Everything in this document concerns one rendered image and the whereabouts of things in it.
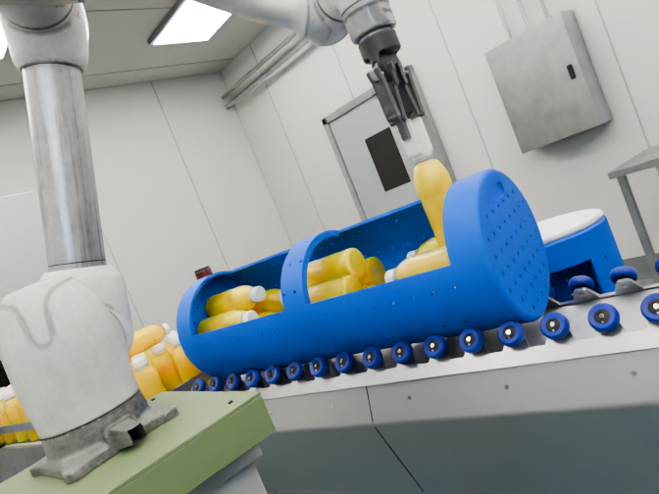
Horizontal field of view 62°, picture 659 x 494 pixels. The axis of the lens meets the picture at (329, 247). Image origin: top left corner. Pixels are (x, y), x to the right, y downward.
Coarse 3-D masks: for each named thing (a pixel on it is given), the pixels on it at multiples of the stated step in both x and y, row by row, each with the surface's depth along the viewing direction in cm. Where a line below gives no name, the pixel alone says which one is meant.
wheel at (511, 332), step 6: (504, 324) 94; (510, 324) 93; (516, 324) 92; (498, 330) 94; (504, 330) 93; (510, 330) 93; (516, 330) 92; (522, 330) 91; (498, 336) 94; (504, 336) 93; (510, 336) 92; (516, 336) 91; (522, 336) 91; (504, 342) 92; (510, 342) 92; (516, 342) 91
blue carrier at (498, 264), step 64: (448, 192) 97; (512, 192) 103; (320, 256) 139; (384, 256) 131; (448, 256) 92; (512, 256) 95; (192, 320) 146; (256, 320) 123; (320, 320) 112; (384, 320) 103; (448, 320) 97; (512, 320) 94
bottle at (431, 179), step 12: (432, 156) 103; (420, 168) 102; (432, 168) 101; (444, 168) 102; (420, 180) 102; (432, 180) 101; (444, 180) 101; (420, 192) 103; (432, 192) 101; (444, 192) 101; (432, 204) 102; (432, 216) 102; (432, 228) 104; (444, 240) 102
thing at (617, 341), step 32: (448, 352) 102; (480, 352) 97; (512, 352) 93; (544, 352) 89; (576, 352) 86; (608, 352) 83; (224, 384) 145; (288, 384) 128; (320, 384) 121; (352, 384) 115
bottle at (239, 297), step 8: (240, 288) 141; (248, 288) 141; (216, 296) 147; (224, 296) 144; (232, 296) 141; (240, 296) 140; (248, 296) 139; (208, 304) 148; (216, 304) 146; (224, 304) 144; (232, 304) 142; (240, 304) 140; (248, 304) 140; (256, 304) 142; (208, 312) 148; (216, 312) 147; (224, 312) 145
